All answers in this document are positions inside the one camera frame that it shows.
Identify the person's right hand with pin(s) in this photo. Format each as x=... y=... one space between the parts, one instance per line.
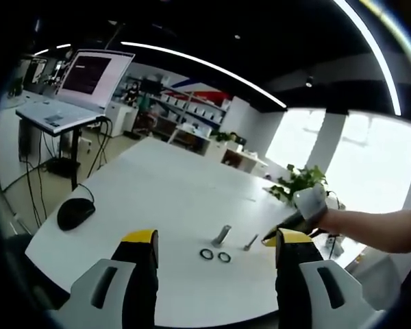
x=323 y=222

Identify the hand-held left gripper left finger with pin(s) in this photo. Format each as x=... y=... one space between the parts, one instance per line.
x=137 y=284

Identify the long ceiling light strip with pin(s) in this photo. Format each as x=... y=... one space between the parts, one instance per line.
x=205 y=65

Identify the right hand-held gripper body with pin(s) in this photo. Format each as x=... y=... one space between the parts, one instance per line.
x=311 y=203

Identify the black laptop stand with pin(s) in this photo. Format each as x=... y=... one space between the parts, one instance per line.
x=73 y=154

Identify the white laptop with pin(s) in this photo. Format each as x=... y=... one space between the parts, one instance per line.
x=85 y=85

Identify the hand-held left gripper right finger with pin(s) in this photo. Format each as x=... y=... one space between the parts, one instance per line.
x=294 y=284

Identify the black washer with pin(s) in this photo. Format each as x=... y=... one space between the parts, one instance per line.
x=223 y=257
x=207 y=254

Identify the thick metal threaded stud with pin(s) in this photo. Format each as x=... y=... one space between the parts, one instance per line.
x=222 y=235

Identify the black computer mouse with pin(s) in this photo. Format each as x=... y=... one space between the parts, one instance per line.
x=76 y=214

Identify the white cabinet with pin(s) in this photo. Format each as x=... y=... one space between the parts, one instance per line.
x=121 y=118

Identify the green potted plant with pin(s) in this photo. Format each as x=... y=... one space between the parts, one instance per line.
x=299 y=183

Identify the short ceiling light strip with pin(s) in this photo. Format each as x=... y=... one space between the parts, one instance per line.
x=376 y=51

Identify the white counter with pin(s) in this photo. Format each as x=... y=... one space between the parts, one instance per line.
x=222 y=150

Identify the storage shelf with white bins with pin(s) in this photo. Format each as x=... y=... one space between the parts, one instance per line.
x=192 y=106

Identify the thin metal threaded stud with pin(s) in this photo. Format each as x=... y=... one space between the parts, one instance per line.
x=251 y=242

